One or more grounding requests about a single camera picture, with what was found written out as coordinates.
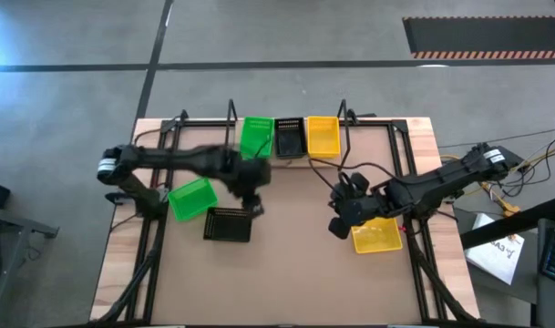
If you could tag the green plastic basket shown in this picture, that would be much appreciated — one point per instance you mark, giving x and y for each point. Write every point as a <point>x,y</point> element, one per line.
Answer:
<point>192,199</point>
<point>254,132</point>

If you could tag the grey metal stand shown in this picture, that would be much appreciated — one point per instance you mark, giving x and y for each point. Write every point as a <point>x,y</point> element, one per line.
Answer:
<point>13,228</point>

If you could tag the black diagonal bar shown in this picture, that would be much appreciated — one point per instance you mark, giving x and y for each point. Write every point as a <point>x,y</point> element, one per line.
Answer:
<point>509,223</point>

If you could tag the black floor mat hazard stripe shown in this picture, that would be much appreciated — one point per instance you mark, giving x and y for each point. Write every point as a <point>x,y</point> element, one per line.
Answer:
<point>486,36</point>

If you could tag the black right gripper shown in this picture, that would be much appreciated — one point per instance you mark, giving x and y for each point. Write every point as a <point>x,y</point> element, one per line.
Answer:
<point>354,207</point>

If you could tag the black aluminium rig frame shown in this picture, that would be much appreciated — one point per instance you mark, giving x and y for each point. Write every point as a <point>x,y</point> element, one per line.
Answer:
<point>377,123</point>

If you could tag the black plastic basket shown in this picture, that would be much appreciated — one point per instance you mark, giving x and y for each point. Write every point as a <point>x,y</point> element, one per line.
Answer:
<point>290,141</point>
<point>227,225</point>

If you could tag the white printed booklet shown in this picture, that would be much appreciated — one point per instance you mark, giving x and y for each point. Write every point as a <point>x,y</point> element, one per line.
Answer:
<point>496,255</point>

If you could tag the black metal shelf end frame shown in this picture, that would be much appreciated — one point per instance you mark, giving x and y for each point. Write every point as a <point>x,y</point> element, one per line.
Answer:
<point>231,107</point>
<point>342,107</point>

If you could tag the small red clip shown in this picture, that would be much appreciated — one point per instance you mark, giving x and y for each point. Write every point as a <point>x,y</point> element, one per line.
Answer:
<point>400,226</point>

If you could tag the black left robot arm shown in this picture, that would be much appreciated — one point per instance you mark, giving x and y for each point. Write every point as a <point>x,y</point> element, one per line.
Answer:
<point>167,157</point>

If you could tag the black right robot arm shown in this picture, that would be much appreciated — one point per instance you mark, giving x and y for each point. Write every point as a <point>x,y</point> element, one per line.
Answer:
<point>441,182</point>

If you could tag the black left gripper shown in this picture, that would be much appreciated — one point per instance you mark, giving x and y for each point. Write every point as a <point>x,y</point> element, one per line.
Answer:
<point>249,175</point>

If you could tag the yellow plastic basket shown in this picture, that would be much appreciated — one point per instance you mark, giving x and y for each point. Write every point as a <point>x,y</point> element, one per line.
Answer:
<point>377,237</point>
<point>323,136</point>

